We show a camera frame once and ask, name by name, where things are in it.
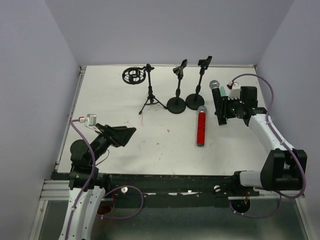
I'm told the black glitter microphone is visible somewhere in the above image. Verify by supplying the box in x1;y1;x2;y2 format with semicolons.
208;79;225;118

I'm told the black tripod mic stand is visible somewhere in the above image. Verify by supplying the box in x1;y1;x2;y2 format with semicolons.
122;63;168;115

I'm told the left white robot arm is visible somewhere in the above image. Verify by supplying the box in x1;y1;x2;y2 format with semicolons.
59;118;137;240

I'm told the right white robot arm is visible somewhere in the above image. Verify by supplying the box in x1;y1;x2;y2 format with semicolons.
210;83;307;198

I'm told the right round-base mic stand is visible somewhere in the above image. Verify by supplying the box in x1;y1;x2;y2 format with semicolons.
185;55;212;111

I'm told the round-base mic stand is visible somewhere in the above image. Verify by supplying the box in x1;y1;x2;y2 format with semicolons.
166;59;188;114
185;55;212;111

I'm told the middle round-base mic stand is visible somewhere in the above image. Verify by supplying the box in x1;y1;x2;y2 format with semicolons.
166;59;188;114

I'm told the teal green microphone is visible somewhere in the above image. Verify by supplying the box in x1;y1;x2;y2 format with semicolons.
219;86;228;97

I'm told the red glitter microphone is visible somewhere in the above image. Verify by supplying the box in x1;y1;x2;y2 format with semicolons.
196;105;207;147

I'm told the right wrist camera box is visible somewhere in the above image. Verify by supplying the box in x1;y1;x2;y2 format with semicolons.
226;81;241;100

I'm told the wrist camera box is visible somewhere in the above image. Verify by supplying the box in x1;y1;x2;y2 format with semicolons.
78;113;98;131
226;81;241;100

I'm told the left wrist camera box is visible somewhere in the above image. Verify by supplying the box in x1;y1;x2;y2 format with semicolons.
78;113;98;131

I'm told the black front mounting rail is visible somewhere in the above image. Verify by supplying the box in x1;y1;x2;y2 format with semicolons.
51;171;263;210

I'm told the aluminium frame profile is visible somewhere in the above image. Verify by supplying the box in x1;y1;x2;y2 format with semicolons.
29;66;87;240

